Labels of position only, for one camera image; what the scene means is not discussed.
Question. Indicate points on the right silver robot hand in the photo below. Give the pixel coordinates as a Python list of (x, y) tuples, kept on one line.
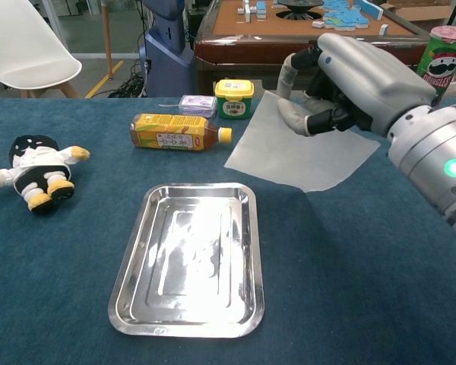
[(365, 72)]

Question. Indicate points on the white paper sheet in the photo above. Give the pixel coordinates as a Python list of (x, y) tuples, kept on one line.
[(289, 159)]

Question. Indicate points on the stainless steel tray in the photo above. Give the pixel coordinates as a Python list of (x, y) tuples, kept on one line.
[(190, 266)]

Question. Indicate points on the single white mahjong tile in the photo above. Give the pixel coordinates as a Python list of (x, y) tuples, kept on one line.
[(384, 29)]

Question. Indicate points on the pile of blue mahjong tiles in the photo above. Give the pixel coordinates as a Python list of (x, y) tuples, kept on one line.
[(342, 17)]

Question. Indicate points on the row of blue mahjong tiles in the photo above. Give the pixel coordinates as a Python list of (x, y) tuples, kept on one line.
[(370, 8)]

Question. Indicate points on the flat white mahjong tile pair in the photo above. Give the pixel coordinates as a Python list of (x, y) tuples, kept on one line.
[(318, 24)]

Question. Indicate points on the green Pringles can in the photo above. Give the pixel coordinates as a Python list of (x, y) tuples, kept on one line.
[(442, 64)]

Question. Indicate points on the cardboard box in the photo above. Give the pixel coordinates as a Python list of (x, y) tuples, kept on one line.
[(422, 11)]

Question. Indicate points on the black mahjong table centre dial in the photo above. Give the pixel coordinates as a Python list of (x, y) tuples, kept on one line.
[(298, 9)]

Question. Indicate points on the brown mahjong table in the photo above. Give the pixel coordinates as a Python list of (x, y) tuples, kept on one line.
[(251, 49)]

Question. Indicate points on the cluster of standing mahjong tiles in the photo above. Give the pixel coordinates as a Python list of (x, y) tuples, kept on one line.
[(252, 9)]

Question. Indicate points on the green jar with yellow lid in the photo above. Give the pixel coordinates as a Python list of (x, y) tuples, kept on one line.
[(233, 102)]

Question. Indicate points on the small clear purple box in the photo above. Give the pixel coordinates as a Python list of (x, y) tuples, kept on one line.
[(197, 104)]

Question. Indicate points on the small white plastic spoon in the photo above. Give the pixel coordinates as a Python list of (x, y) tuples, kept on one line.
[(169, 105)]

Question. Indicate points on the tea bottle with yellow label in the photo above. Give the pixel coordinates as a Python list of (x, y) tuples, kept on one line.
[(167, 131)]

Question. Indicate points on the orange wooden pole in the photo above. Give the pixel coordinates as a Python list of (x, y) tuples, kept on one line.
[(107, 38)]

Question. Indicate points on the black white yellow plush doll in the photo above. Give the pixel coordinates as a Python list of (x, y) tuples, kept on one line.
[(38, 163)]

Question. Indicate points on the white chair with wooden legs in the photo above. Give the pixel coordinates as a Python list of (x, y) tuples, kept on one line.
[(23, 45)]

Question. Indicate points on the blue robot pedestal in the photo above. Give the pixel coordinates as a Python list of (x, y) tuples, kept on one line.
[(167, 57)]

